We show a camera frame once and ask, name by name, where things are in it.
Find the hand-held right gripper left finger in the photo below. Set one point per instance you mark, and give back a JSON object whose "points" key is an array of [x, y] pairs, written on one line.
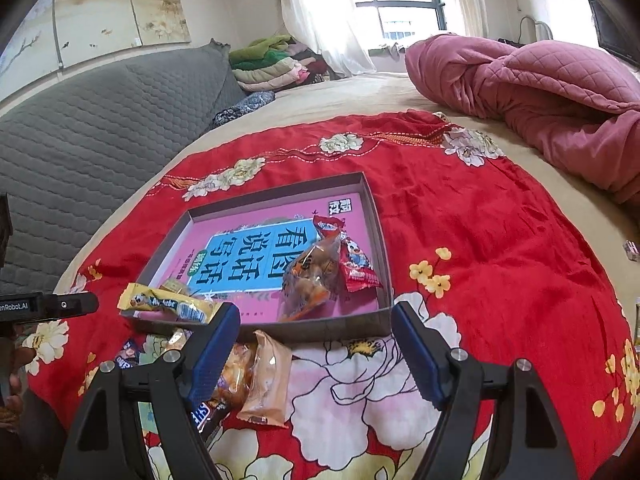
{"points": [[212, 355]]}

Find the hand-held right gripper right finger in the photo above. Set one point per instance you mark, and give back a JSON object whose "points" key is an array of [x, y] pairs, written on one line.
{"points": [[420, 355]]}

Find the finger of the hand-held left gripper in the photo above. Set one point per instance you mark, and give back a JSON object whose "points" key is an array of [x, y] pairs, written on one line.
{"points": [[75, 304]]}

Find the clear bag of yellow puffs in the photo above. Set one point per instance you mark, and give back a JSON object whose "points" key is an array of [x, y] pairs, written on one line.
{"points": [[235, 375]]}

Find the orange beige pastry packet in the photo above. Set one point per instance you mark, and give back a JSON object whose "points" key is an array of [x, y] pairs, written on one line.
{"points": [[265, 385]]}

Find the brown chocolate bar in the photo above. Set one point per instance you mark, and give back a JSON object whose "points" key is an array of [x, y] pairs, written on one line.
{"points": [[202, 416]]}

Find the shallow cardboard box pink bottom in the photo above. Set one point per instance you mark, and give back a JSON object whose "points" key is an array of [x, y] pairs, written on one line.
{"points": [[260, 312]]}

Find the yellow snack packet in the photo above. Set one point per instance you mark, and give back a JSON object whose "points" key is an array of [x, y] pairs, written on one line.
{"points": [[165, 302]]}

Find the small blue snack packet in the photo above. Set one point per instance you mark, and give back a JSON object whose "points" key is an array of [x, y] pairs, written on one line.
{"points": [[128, 352]]}

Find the red cartoon cow candy packet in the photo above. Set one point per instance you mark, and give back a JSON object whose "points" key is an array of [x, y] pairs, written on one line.
{"points": [[357, 265]]}

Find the clear bag of brown nuts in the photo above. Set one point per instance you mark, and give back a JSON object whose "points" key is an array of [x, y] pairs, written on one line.
{"points": [[307, 285]]}

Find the red floral cloth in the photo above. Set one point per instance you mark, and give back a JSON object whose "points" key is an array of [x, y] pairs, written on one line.
{"points": [[475, 210]]}

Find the grey quilted headboard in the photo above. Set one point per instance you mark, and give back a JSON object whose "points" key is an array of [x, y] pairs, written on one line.
{"points": [[100, 135]]}

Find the small yellow packet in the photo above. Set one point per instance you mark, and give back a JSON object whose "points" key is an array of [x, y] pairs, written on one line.
{"points": [[637, 320]]}

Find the small pink patterned item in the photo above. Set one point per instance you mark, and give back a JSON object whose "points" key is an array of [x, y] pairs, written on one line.
{"points": [[632, 251]]}

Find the dark floral pillow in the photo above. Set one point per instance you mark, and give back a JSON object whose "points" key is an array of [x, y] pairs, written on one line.
{"points": [[245, 107]]}

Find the pink quilted duvet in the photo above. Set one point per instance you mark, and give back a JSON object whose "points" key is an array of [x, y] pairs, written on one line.
{"points": [[525, 85]]}

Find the stack of folded blankets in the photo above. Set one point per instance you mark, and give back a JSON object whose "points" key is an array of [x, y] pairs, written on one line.
{"points": [[265, 70]]}

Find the clothes on windowsill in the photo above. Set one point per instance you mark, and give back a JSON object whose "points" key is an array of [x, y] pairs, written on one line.
{"points": [[395, 50]]}

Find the white metal chair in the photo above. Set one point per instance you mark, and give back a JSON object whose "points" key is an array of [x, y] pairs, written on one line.
{"points": [[542, 27]]}

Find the black television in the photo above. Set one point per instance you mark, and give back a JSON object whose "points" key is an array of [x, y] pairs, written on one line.
{"points": [[612, 30]]}

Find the beige floral wall painting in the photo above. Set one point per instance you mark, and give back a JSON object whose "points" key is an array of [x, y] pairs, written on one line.
{"points": [[100, 5]]}

